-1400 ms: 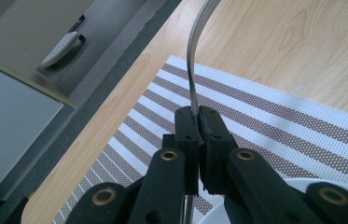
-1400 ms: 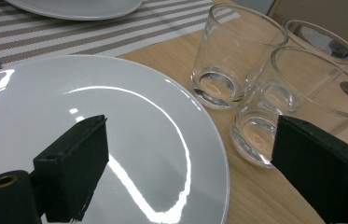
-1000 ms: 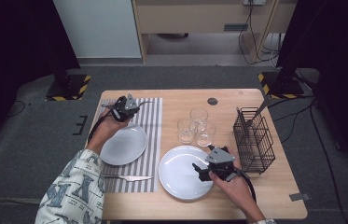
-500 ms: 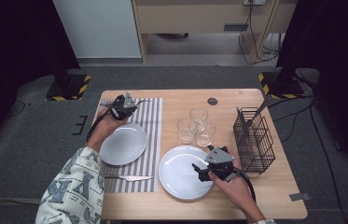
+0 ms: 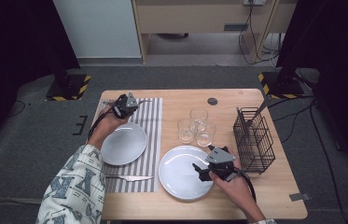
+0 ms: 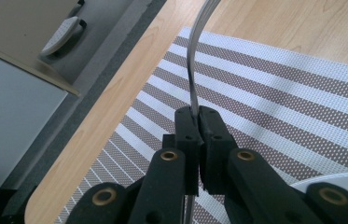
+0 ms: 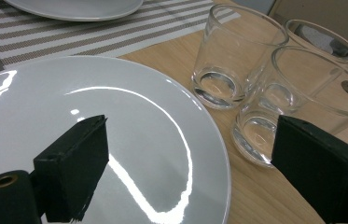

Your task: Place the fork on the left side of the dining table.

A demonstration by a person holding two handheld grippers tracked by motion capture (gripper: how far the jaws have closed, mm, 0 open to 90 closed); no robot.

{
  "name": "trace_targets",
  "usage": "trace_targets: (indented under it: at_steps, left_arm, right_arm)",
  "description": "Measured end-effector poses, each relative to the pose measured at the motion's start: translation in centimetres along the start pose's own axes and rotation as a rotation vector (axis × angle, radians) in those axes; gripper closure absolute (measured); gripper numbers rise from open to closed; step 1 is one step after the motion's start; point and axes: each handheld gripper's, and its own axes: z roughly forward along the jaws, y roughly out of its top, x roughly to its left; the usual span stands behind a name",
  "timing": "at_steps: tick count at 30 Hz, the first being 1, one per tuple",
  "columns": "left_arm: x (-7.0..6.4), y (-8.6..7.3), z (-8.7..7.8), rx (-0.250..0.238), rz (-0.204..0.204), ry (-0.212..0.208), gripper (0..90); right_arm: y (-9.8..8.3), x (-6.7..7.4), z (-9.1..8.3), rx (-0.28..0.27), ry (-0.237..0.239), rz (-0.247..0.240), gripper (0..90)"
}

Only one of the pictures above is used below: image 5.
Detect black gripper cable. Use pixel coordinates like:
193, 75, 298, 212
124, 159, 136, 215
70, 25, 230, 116
87, 105, 116, 141
232, 169, 258, 203

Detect striped woven placemat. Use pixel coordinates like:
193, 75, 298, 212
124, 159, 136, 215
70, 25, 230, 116
95, 97, 164, 194

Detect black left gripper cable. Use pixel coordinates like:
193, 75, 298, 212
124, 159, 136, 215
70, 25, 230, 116
87, 105, 116, 141

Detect black curtain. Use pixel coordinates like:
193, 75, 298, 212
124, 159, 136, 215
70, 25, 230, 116
0, 0, 81, 162
275, 0, 348, 175

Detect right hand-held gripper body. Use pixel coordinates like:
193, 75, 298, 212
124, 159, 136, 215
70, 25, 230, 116
204, 145, 242, 183

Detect clear drinking glass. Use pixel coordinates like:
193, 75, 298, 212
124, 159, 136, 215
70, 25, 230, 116
189, 106, 209, 127
195, 121, 217, 148
176, 118, 198, 145

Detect white round plate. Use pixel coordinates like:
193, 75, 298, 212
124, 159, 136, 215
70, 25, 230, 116
158, 145, 215, 201
100, 121, 148, 167

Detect white panel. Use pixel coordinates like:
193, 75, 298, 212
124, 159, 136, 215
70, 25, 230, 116
52, 0, 143, 60

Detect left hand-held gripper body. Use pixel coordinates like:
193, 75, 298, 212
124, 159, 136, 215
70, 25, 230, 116
112, 91, 140, 120

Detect person's left hand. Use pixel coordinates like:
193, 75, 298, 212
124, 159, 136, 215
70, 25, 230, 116
87, 106, 132, 150

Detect grey tape piece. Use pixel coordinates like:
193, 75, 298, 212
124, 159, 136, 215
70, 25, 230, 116
288, 192, 313, 203

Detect light wooden desk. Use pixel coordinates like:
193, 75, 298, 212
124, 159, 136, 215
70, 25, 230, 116
131, 0, 299, 64

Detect person's right hand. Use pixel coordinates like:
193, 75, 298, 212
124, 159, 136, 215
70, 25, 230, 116
208, 148, 258, 217

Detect long black floor cable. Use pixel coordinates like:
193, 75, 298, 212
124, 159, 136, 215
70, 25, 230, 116
309, 98, 348, 224

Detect thin black floor cable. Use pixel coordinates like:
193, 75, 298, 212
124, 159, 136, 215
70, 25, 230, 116
5, 100, 27, 119

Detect black cable beside table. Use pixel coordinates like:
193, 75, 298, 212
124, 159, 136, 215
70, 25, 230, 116
268, 94, 317, 144

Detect metal cutlery piece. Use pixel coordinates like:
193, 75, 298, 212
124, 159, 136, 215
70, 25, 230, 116
245, 96, 272, 128

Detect black striped stand base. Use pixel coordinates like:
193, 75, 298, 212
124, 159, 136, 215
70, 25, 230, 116
45, 69, 92, 102
258, 71, 306, 101

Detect black wire cutlery basket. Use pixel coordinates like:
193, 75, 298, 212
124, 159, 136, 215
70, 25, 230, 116
232, 106, 277, 175

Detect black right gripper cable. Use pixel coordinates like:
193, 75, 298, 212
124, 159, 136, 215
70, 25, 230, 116
232, 169, 258, 203

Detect silver table knife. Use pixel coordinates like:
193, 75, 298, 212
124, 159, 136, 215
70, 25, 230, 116
104, 175, 155, 183

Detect black power cable bundle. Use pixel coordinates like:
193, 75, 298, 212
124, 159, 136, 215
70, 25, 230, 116
237, 1, 283, 67

